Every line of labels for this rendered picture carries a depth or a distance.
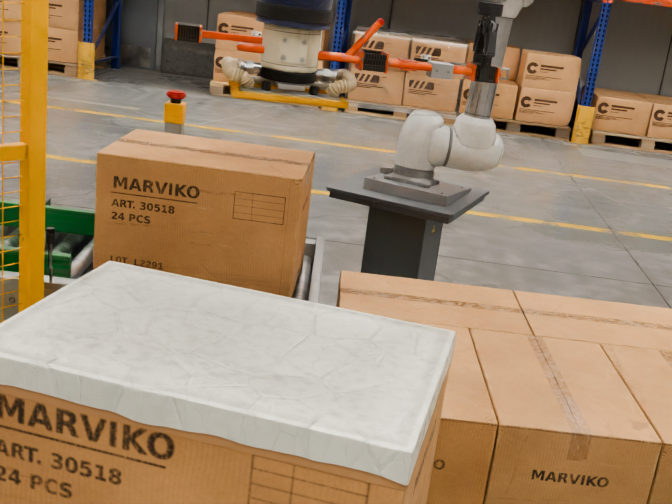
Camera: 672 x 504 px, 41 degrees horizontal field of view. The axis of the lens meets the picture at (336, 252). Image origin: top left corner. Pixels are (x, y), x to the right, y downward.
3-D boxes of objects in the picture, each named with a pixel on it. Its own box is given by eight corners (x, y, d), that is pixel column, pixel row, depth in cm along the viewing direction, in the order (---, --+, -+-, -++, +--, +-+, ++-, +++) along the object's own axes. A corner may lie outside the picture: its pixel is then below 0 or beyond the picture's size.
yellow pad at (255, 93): (231, 97, 255) (232, 80, 254) (229, 92, 265) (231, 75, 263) (348, 109, 262) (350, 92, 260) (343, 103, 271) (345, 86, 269)
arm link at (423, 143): (391, 160, 353) (401, 104, 348) (437, 167, 354) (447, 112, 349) (396, 166, 337) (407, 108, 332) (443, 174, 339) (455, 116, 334)
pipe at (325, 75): (232, 84, 256) (233, 63, 254) (228, 72, 279) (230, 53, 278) (349, 95, 262) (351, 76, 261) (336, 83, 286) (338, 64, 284)
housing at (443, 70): (430, 77, 274) (432, 62, 272) (425, 74, 280) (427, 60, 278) (452, 80, 275) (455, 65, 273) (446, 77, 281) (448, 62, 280)
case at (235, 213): (92, 282, 271) (96, 152, 259) (130, 243, 310) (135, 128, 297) (288, 308, 270) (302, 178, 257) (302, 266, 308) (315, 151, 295)
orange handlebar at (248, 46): (199, 49, 261) (200, 37, 260) (198, 39, 289) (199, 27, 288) (502, 81, 278) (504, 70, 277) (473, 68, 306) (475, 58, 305)
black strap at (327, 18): (258, 18, 252) (259, 3, 251) (252, 11, 274) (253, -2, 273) (337, 27, 257) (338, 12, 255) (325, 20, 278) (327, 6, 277)
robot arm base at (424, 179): (386, 172, 359) (388, 158, 358) (439, 183, 353) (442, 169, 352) (372, 176, 342) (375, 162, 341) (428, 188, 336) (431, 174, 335)
